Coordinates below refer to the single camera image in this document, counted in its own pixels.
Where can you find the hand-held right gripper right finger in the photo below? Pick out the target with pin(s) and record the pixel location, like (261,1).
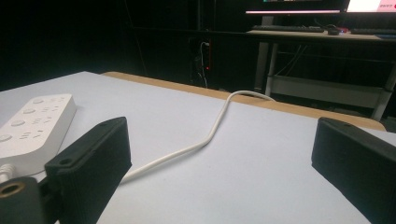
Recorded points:
(358,165)

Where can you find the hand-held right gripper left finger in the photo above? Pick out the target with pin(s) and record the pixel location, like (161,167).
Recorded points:
(90,161)

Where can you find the white power strip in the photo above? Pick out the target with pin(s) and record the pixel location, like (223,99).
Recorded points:
(29,130)

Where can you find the grey metal desk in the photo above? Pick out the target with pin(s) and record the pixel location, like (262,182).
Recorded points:
(323,62)

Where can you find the white table mat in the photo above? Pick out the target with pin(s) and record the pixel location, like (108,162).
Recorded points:
(218,161)

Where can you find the black computer mouse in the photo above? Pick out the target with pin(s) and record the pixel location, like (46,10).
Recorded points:
(333,30)

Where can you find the black keyboard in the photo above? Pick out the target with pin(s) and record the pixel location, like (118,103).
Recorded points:
(288,29)

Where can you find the computer monitor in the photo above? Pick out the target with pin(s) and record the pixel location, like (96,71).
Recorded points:
(372,5)
(295,6)

